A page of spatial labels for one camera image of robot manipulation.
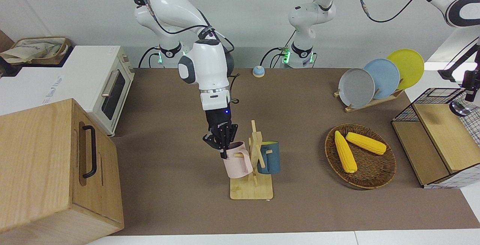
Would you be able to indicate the brown wicker basket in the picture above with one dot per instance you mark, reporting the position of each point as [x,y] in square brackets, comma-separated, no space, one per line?
[371,170]

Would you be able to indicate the brown tray with cloth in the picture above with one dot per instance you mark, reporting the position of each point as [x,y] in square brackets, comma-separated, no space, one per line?
[63,52]

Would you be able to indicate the wooden mug tree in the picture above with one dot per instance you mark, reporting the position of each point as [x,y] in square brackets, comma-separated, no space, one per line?
[249,190]

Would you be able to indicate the dark blue mug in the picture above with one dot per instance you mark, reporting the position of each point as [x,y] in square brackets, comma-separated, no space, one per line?
[270,160]

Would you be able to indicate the brown table mat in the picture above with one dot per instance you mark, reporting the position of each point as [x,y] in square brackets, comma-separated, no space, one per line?
[168,144]

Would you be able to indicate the beige cloth bag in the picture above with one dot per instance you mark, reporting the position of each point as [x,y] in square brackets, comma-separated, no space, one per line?
[30,50]

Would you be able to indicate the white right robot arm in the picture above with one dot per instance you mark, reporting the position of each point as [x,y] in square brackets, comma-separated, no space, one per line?
[204,65]

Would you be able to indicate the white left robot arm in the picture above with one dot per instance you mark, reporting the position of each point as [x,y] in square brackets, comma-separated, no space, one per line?
[318,12]

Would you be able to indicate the yellow corn cob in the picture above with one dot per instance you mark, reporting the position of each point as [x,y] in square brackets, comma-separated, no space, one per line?
[365,143]
[345,153]

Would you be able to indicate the grey plate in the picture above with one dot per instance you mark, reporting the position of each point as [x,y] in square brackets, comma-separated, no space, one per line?
[356,88]

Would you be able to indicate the white toaster oven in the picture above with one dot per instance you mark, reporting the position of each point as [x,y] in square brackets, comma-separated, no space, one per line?
[75,72]

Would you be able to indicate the yellow plate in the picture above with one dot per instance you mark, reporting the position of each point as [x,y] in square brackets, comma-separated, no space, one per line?
[410,65]

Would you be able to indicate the wooden plate rack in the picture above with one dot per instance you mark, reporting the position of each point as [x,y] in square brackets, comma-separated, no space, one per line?
[371,103]

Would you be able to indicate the pink mug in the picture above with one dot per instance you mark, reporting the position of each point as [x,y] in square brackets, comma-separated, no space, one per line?
[238,164]

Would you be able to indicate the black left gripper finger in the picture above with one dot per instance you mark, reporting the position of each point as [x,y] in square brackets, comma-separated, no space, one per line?
[471,85]
[450,74]

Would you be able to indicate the light blue plate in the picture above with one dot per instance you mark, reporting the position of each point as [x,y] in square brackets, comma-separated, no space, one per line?
[386,76]

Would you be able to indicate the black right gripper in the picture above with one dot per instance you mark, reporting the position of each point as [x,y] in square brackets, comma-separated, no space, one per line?
[219,125]

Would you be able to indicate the wooden cabinet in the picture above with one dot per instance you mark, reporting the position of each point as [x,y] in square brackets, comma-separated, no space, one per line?
[41,162]

